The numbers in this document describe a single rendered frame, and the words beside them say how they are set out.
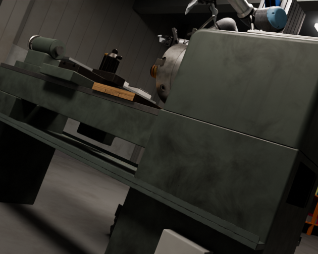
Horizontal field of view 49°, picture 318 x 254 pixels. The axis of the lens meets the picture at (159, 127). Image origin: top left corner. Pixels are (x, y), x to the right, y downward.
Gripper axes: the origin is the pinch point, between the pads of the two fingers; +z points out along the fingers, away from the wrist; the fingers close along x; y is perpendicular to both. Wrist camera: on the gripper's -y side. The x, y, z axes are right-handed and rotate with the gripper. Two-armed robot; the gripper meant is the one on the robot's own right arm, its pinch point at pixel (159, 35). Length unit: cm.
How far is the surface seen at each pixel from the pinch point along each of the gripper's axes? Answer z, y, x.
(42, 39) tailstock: 46, 36, -77
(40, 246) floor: -33, 143, -117
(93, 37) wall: 213, -11, 190
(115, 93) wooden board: -47, 55, -114
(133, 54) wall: 182, -10, 270
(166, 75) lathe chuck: -71, 39, -114
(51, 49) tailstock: 33, 41, -80
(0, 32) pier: 243, 31, 50
